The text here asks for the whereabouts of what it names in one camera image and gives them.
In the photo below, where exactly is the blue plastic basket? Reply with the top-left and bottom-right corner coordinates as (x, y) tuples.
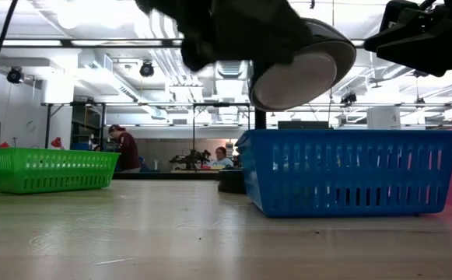
(235, 128), (452, 218)

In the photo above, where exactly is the black flat monitor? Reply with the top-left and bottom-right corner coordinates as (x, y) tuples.
(278, 121), (330, 131)

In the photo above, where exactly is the black round spotlight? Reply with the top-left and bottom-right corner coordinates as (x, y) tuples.
(340, 92), (359, 106)
(6, 66), (25, 85)
(412, 65), (432, 79)
(138, 60), (156, 79)

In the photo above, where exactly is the black desk lamp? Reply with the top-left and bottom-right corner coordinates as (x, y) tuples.
(217, 17), (358, 194)

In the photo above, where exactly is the black metal rack frame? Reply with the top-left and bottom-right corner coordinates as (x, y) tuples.
(40, 101), (252, 151)

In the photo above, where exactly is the white upright box device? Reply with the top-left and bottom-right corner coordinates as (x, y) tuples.
(366, 107), (402, 131)

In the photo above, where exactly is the green plastic basket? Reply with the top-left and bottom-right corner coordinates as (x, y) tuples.
(0, 147), (121, 195)

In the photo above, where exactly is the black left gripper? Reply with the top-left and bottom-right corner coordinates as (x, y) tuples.
(134, 0), (316, 73)

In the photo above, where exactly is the person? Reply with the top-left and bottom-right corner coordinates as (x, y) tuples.
(107, 124), (142, 173)
(208, 145), (235, 169)

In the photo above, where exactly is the black aluminium table frame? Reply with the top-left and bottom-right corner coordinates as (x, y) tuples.
(0, 170), (222, 181)

